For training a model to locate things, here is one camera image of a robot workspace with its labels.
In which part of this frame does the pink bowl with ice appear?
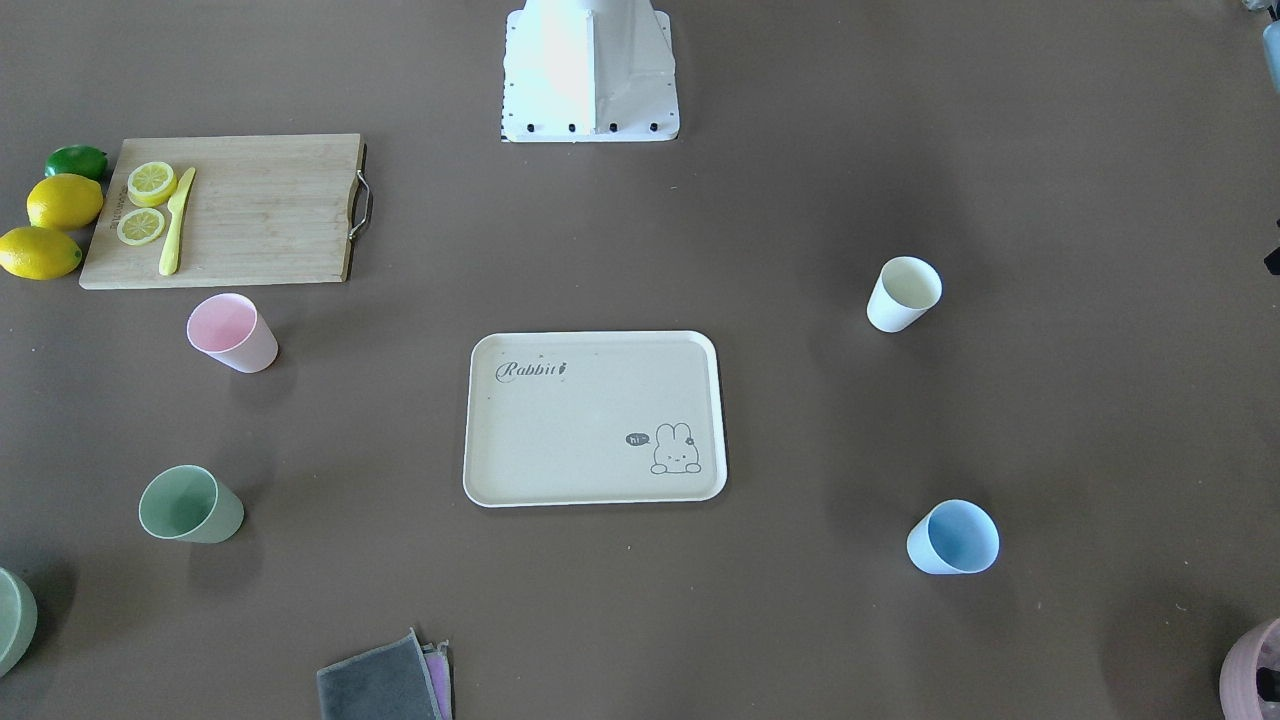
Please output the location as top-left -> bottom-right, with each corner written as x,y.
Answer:
1219,619 -> 1279,719

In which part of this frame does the cream rabbit tray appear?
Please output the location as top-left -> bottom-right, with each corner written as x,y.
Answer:
462,331 -> 728,509

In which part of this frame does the yellow plastic knife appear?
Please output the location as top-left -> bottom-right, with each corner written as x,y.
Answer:
157,167 -> 197,275

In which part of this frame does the lemon half lower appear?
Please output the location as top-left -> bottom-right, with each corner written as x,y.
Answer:
115,208 -> 166,246

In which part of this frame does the green plastic cup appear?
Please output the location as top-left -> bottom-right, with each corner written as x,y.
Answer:
138,465 -> 244,543

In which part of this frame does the yellow lemon lower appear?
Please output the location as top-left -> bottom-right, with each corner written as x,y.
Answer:
1,225 -> 83,281

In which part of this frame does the purple cloth underneath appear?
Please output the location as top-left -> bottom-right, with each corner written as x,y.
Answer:
422,641 -> 454,720

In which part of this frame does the grey folded cloth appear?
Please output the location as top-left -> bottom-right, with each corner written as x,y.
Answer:
316,632 -> 439,719

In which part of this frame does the cream white plastic cup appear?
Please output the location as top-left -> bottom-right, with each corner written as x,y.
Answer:
867,256 -> 943,333

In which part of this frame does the green ceramic bowl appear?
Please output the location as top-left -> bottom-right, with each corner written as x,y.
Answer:
0,568 -> 38,676

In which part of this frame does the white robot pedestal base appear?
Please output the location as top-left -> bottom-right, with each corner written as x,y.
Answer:
500,1 -> 680,143

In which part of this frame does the yellow lemon upper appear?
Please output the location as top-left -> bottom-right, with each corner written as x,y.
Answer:
26,173 -> 104,231

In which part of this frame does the bamboo cutting board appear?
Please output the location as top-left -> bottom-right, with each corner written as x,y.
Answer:
79,133 -> 365,290

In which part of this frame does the blue plastic cup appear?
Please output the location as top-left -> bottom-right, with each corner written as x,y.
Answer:
906,498 -> 1000,575

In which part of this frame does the lemon half upper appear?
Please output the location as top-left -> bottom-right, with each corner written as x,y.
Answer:
125,161 -> 178,208

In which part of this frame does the lemon half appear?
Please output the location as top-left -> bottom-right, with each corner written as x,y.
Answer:
125,161 -> 178,208
115,208 -> 166,246

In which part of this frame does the pink plastic cup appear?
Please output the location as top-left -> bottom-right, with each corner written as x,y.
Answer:
186,293 -> 279,373

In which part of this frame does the yellow lemon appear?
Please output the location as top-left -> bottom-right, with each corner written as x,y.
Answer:
26,173 -> 104,231
1,225 -> 83,281

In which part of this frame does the green lime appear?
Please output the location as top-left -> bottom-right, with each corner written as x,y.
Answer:
44,143 -> 109,181

